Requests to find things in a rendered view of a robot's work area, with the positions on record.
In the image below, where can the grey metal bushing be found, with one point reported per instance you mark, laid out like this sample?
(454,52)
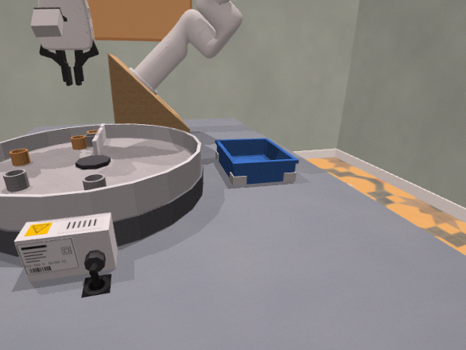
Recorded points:
(16,180)
(94,181)
(89,138)

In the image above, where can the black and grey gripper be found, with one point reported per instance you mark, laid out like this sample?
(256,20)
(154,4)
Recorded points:
(77,35)

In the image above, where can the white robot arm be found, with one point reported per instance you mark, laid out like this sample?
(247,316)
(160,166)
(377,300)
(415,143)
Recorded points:
(208,38)

